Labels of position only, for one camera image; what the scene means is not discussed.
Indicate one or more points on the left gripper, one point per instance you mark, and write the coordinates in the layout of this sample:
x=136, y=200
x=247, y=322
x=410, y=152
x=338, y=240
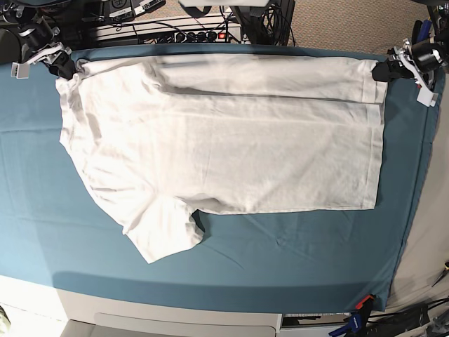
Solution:
x=426, y=58

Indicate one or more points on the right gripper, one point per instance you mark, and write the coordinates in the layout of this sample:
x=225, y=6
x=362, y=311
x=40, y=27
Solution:
x=42, y=43

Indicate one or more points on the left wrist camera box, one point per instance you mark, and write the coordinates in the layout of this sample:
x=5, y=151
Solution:
x=427, y=98

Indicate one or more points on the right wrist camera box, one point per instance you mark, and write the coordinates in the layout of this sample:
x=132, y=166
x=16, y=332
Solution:
x=20, y=70

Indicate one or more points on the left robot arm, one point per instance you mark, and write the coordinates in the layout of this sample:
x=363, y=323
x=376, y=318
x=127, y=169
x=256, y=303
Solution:
x=438, y=15

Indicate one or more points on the white T-shirt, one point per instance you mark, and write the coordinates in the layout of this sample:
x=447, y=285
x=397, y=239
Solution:
x=155, y=139

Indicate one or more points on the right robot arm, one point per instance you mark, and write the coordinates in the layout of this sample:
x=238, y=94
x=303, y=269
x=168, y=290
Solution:
x=18, y=14

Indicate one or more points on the white cabinet under table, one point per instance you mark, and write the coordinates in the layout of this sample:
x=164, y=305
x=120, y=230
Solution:
x=162, y=320

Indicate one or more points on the teal table cloth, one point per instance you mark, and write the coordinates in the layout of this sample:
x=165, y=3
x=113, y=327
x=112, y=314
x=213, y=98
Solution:
x=53, y=234

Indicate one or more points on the black power strip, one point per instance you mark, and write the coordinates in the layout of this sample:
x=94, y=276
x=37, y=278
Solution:
x=201, y=37

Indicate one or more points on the orange black clamp bottom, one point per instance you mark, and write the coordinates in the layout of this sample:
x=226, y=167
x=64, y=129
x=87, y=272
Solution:
x=367, y=300

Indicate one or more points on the blue black clamp top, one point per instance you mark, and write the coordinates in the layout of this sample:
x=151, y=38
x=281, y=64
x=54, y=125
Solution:
x=421, y=30

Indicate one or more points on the blue black clamp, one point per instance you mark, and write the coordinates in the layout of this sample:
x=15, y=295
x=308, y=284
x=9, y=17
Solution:
x=421, y=30
x=354, y=324

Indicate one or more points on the blue black clamp bottom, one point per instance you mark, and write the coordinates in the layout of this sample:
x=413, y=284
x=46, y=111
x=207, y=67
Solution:
x=354, y=324

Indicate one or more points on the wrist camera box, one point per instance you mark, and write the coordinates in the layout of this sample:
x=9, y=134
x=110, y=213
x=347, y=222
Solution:
x=20, y=70
x=427, y=98

